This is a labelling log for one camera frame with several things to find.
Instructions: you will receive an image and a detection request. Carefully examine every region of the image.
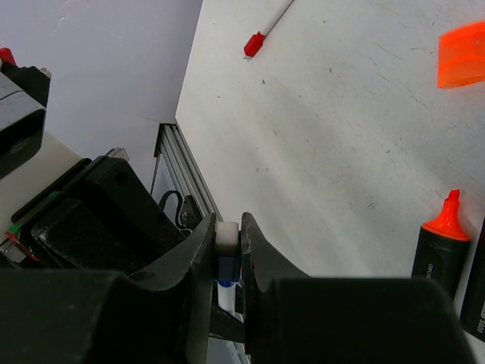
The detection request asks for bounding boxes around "purple cap black highlighter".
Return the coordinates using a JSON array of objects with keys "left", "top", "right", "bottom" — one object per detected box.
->
[{"left": 460, "top": 224, "right": 485, "bottom": 342}]

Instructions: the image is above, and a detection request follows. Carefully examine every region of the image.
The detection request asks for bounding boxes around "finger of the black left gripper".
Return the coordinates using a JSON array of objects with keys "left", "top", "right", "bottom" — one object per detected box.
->
[{"left": 209, "top": 304, "right": 246, "bottom": 344}]

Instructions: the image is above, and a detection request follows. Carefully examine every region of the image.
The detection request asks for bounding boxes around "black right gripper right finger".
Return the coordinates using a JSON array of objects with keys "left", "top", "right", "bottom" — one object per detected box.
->
[{"left": 240, "top": 212, "right": 474, "bottom": 363}]

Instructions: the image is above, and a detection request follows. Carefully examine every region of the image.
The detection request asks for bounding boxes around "aluminium frame rail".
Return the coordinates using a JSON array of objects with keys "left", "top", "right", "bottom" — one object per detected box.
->
[{"left": 150, "top": 124, "right": 223, "bottom": 231}]

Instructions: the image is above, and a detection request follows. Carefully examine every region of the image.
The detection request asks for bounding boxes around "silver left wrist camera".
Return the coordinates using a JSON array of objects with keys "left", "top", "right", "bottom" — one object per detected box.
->
[{"left": 1, "top": 63, "right": 51, "bottom": 177}]

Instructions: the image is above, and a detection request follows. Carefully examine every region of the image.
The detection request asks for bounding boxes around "orange cap black highlighter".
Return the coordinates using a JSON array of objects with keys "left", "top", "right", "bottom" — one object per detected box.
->
[{"left": 411, "top": 189, "right": 471, "bottom": 298}]

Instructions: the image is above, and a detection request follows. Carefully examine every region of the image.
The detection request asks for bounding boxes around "small blue cap white marker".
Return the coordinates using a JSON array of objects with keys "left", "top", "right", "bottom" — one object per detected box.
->
[{"left": 217, "top": 281, "right": 243, "bottom": 321}]

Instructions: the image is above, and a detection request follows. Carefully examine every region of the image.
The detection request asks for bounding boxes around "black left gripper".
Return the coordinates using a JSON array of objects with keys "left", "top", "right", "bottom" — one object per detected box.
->
[{"left": 1, "top": 156, "right": 186, "bottom": 273}]

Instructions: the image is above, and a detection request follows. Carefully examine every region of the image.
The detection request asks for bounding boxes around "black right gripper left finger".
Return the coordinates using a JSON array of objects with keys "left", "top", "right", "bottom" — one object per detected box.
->
[{"left": 1, "top": 214, "right": 216, "bottom": 363}]

